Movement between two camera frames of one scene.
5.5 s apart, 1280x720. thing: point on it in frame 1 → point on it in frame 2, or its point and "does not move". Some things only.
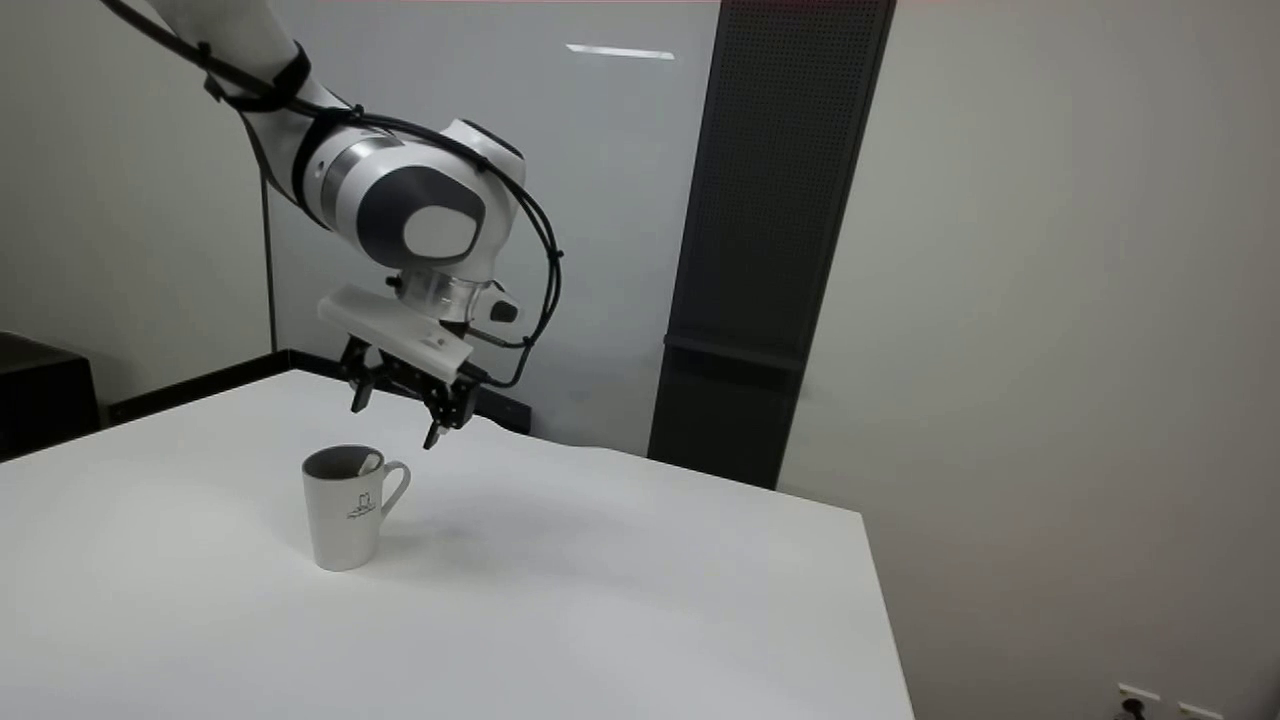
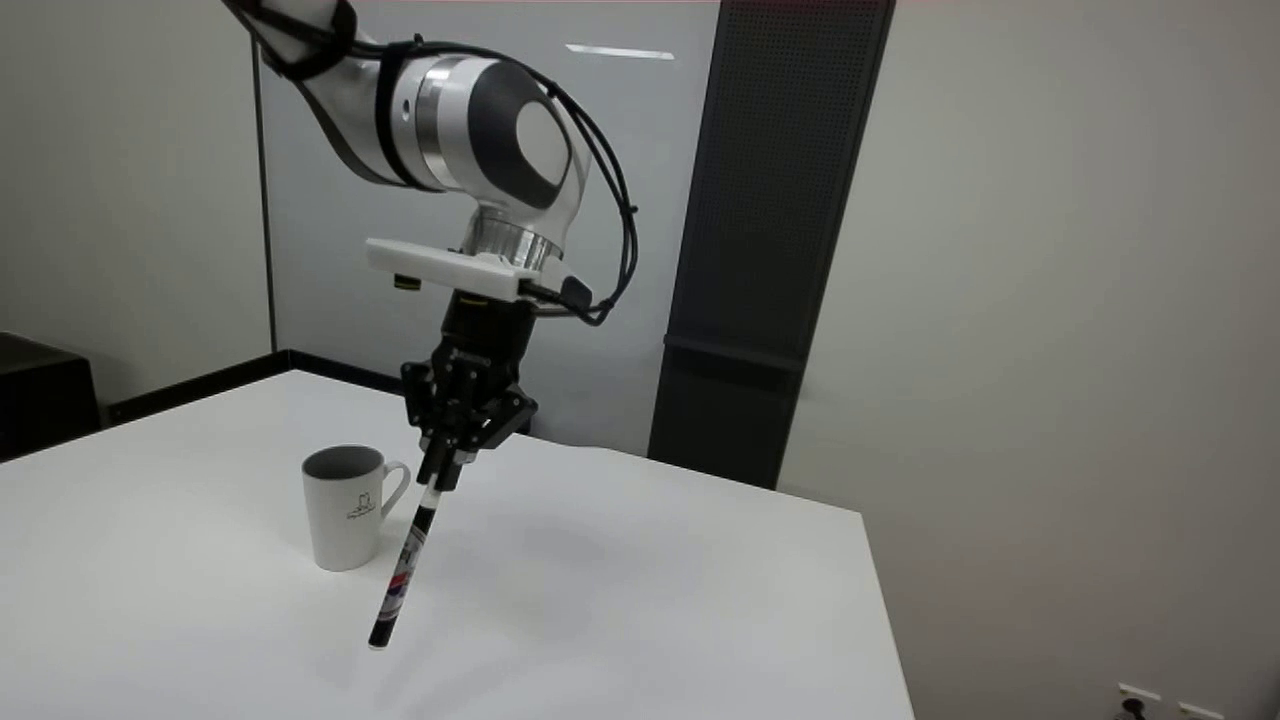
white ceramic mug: [348, 488] does not move
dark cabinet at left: [45, 398] does not move
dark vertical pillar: [777, 136] does not move
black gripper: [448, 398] → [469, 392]
